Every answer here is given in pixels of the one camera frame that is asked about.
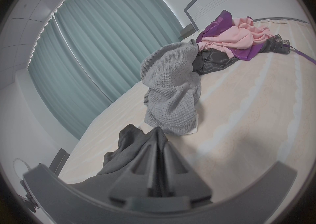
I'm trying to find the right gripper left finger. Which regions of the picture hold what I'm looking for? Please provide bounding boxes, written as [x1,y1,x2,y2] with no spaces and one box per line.
[109,141,159,201]

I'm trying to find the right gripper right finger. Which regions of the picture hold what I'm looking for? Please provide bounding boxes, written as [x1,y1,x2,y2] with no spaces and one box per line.
[159,142,213,203]

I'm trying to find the black T-shirt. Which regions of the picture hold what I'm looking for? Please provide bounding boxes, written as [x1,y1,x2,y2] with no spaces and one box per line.
[65,124,173,194]

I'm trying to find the bed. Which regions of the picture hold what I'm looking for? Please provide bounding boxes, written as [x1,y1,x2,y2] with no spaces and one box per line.
[59,0,316,209]

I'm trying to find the black chest of drawers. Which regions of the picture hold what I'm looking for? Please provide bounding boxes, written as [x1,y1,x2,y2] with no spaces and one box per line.
[48,148,70,177]

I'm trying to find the grey garment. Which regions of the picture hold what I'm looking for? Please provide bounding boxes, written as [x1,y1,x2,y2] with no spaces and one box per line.
[140,39,202,137]

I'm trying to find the black satin lace garment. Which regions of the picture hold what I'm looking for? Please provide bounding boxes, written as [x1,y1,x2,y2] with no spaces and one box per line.
[192,34,292,75]

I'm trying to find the round white mirror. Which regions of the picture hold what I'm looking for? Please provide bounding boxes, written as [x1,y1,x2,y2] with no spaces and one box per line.
[13,158,31,177]

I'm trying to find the blue-green curtain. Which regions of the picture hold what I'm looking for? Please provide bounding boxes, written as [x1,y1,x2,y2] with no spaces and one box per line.
[54,0,184,103]
[27,16,112,142]

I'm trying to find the grey bedside table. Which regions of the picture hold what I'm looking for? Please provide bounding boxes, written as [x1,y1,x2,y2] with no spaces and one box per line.
[179,23,199,41]

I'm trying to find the pink garment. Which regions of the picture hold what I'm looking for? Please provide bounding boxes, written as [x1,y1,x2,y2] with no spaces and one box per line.
[197,17,272,58]

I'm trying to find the purple garment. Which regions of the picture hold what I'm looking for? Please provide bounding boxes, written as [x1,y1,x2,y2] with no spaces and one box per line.
[196,9,316,66]

